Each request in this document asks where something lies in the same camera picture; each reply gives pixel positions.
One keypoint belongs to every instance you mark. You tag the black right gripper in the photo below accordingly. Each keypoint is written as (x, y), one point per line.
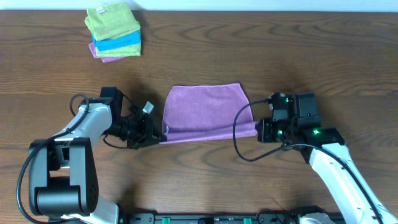
(265, 131)

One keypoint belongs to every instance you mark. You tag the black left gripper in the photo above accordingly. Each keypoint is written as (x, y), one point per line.
(148, 130)

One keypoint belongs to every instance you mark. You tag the purple microfiber cloth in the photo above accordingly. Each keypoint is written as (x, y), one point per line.
(201, 113)

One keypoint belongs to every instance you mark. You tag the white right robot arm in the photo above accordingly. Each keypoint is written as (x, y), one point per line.
(324, 149)

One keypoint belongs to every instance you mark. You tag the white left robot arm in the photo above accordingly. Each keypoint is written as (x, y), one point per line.
(63, 183)

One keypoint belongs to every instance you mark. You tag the bottom purple folded cloth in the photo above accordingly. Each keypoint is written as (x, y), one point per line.
(103, 59)

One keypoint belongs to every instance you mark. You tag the lower green folded cloth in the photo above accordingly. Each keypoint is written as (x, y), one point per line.
(130, 50)

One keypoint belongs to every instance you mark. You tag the green folded cloth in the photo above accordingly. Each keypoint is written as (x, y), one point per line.
(111, 21)
(130, 50)

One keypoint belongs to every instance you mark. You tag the blue folded cloth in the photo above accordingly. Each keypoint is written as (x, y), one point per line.
(110, 44)

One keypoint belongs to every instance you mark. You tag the top green folded cloth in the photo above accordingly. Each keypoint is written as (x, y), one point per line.
(111, 21)

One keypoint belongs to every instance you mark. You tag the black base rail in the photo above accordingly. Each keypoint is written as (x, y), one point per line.
(262, 218)

